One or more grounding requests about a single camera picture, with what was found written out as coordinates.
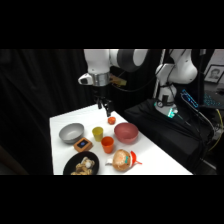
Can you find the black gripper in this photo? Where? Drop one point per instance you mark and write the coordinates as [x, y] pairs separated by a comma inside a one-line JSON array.
[[99, 91]]

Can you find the red ball with orange spots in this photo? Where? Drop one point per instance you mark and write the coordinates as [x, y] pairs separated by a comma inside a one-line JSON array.
[[111, 120]]

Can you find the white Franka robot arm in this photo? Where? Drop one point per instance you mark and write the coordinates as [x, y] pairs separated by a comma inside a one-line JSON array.
[[100, 61]]

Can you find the pink bowl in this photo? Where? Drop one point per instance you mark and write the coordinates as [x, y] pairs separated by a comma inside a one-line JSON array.
[[126, 132]]

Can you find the grey bowl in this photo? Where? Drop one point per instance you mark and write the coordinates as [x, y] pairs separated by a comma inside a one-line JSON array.
[[71, 132]]

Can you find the yellow cup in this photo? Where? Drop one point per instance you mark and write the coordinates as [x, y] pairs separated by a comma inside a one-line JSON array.
[[97, 133]]

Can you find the orange cup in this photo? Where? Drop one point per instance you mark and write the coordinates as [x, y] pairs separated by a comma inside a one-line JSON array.
[[107, 144]]

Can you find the orange block with blue screen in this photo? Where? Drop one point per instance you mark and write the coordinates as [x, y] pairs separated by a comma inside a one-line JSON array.
[[83, 144]]

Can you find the bagged round bread, red clip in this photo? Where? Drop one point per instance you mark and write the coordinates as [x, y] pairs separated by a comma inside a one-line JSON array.
[[121, 160]]

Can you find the black robot stand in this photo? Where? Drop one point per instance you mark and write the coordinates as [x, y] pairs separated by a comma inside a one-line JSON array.
[[160, 133]]

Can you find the beige food pieces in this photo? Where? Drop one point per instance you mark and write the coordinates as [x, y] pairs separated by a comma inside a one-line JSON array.
[[84, 166]]

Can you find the black curtain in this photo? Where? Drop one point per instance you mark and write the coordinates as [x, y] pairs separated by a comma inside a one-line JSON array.
[[40, 100]]

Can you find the small green light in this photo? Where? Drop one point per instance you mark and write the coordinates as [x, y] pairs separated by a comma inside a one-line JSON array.
[[171, 112]]

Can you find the black plate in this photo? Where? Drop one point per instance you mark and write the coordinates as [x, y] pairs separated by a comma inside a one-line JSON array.
[[71, 165]]

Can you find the black device with blue lights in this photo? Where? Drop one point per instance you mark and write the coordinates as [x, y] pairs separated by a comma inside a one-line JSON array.
[[190, 99]]

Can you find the framed portrait picture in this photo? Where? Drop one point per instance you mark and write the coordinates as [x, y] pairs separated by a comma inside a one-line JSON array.
[[214, 73]]

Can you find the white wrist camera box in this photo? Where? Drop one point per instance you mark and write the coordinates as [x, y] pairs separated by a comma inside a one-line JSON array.
[[85, 79]]

